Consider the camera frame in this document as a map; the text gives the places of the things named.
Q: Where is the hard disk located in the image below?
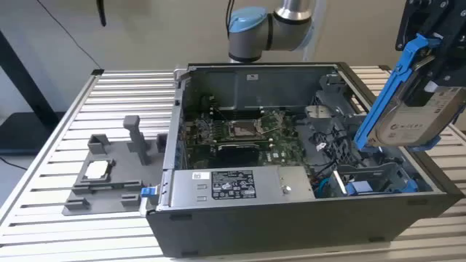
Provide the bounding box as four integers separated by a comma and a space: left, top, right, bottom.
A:
356, 33, 466, 152

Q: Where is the metal disk bay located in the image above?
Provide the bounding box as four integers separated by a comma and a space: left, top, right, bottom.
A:
333, 162, 413, 198

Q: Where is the empty blue disk carrier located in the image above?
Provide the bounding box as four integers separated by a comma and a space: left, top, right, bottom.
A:
344, 181, 374, 197

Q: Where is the RAM slot with white clip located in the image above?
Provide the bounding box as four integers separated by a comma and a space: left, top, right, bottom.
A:
216, 137, 269, 142
216, 140, 269, 146

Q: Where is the grey metal drive cage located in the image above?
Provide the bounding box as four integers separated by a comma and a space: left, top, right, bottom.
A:
304, 75, 369, 170

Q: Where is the metal socket cover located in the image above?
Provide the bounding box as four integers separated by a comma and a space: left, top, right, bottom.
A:
257, 111, 288, 130

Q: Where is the green motherboard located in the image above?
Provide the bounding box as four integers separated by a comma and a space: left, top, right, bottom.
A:
183, 109, 316, 170

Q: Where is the CPU socket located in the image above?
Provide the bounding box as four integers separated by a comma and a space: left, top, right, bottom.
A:
228, 119, 258, 138

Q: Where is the black rectangular board cover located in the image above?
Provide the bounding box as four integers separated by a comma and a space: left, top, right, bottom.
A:
218, 144, 262, 168

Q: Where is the black open PC case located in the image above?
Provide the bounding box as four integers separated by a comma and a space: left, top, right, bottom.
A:
146, 62, 465, 259

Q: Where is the silver power supply unit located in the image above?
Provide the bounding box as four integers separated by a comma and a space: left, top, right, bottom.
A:
169, 165, 317, 207

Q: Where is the blue case latch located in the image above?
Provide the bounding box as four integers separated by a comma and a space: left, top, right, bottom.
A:
141, 185, 162, 199

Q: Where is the silver CPU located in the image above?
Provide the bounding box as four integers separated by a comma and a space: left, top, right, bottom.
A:
85, 160, 111, 180

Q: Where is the grey parts rack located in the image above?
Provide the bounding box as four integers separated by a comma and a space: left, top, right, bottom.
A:
62, 115, 170, 217

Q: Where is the black monitor stand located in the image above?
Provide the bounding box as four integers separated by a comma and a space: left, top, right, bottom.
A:
0, 29, 67, 157

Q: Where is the blue data wire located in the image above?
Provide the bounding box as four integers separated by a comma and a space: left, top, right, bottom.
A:
316, 176, 336, 199

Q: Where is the black hanging strap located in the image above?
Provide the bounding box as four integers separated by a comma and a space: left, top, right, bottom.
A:
95, 0, 107, 27

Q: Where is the thin black wall cable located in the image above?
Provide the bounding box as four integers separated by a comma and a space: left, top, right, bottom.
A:
37, 0, 106, 72

